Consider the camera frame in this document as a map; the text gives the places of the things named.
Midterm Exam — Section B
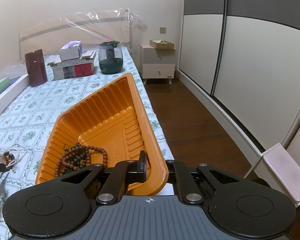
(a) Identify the dark red cylindrical canister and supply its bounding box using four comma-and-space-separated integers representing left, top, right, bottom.
24, 49, 48, 88

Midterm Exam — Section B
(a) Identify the dark green glass jar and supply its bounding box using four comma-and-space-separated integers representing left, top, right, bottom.
98, 41, 124, 75

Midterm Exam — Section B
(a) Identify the white and grey wardrobe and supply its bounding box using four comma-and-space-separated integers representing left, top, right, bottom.
177, 0, 300, 155

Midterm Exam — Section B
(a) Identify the long white box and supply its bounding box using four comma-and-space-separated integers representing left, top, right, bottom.
0, 74, 30, 117

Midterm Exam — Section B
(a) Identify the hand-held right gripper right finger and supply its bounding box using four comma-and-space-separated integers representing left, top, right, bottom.
165, 159, 243, 203

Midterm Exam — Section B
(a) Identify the white bed headboard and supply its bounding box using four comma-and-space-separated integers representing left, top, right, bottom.
19, 20, 130, 63

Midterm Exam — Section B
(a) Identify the orange plastic tray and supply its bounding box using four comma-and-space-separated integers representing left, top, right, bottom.
35, 73, 169, 196

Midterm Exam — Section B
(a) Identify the white nightstand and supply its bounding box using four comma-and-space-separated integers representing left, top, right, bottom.
140, 44, 177, 86

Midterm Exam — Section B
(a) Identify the red book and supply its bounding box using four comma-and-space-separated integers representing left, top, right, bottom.
74, 64, 96, 77

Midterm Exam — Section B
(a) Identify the white tissue box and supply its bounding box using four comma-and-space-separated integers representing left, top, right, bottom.
59, 41, 83, 61

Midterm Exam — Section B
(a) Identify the clear plastic wrap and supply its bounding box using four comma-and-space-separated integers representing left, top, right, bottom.
0, 7, 147, 80

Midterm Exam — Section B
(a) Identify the white pearl bracelet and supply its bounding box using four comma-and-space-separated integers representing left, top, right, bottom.
3, 148, 25, 173

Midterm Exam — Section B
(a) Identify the grey and white book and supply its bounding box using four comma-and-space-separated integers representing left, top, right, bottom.
52, 66, 75, 81

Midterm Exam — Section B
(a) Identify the cardboard tray on nightstand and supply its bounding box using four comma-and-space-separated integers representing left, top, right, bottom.
149, 39, 175, 50

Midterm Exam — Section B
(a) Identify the reddish brown bead bracelet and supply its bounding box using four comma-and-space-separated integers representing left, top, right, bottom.
55, 152, 76, 178

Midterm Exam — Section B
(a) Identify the stack of books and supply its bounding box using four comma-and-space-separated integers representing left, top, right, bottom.
47, 56, 96, 67

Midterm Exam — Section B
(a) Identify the purple box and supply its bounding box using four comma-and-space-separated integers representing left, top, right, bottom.
9, 74, 28, 84

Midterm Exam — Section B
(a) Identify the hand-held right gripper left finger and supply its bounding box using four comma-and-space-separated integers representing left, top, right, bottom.
61, 151, 149, 205

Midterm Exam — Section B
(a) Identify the long dark bead necklace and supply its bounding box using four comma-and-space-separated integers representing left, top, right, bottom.
71, 142, 92, 169

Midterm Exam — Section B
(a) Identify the large brown bead necklace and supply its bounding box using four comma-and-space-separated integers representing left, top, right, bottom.
85, 145, 108, 167

